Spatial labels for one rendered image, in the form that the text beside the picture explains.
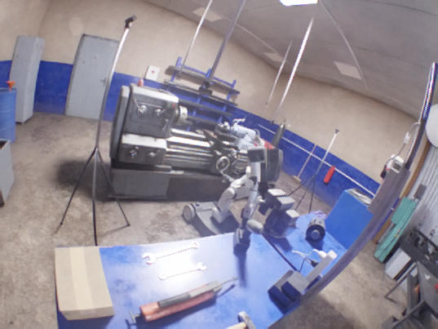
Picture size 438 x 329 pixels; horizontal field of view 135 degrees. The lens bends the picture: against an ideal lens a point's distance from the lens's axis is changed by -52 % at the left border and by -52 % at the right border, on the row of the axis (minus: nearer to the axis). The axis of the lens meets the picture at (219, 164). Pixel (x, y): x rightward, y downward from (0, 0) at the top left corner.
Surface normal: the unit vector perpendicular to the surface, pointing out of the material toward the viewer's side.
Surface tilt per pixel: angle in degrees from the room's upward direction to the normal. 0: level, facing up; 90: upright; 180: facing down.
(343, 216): 90
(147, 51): 90
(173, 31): 90
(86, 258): 0
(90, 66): 90
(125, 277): 0
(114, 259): 0
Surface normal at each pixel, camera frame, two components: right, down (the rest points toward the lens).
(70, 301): 0.35, -0.87
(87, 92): 0.50, 0.48
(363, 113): -0.80, -0.09
